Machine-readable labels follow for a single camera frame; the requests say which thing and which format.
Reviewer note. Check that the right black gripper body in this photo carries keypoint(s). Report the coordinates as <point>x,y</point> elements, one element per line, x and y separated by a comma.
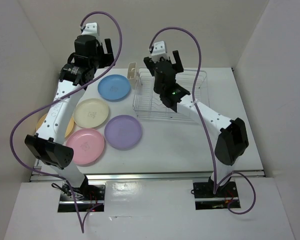
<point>156,88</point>

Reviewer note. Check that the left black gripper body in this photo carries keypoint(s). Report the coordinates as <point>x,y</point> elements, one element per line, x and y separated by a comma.
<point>102,60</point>

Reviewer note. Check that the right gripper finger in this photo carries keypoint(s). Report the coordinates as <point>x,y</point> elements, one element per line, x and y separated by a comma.
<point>148,63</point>
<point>177,66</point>

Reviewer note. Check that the blue plate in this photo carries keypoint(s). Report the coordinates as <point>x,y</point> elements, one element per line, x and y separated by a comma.
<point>114,87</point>

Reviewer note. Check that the cream plate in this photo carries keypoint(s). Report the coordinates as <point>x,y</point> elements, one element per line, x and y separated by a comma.
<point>91,113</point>

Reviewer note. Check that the purple plate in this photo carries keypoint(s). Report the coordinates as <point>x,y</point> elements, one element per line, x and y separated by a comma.
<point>123,132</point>

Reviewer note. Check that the yellow plate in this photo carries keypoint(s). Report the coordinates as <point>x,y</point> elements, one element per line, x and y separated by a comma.
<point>68,129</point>

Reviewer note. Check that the pink plate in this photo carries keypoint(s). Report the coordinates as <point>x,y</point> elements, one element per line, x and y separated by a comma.
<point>88,145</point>

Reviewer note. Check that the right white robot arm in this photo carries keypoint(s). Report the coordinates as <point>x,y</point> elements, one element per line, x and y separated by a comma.
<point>227,138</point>

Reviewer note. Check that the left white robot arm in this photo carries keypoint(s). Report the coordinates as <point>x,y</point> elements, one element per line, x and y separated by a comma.
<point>47,144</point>

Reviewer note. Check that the white cutlery holder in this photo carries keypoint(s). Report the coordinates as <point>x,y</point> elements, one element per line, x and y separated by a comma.
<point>133,74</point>

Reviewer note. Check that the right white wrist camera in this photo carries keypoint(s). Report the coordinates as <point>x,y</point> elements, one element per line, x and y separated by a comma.
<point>158,49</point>

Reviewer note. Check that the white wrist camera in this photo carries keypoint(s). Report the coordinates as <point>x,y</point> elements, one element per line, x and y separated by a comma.
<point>91,29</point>
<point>158,49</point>

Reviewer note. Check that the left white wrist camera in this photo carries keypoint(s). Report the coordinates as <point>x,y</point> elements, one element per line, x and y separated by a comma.
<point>91,29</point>

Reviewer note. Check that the white wire dish rack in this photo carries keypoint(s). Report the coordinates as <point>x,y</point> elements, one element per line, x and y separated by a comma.
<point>148,106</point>

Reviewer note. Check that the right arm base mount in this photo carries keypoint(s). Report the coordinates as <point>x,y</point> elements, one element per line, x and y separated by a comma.
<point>205,199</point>

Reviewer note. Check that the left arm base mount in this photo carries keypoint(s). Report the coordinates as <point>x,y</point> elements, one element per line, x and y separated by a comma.
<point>93,200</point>

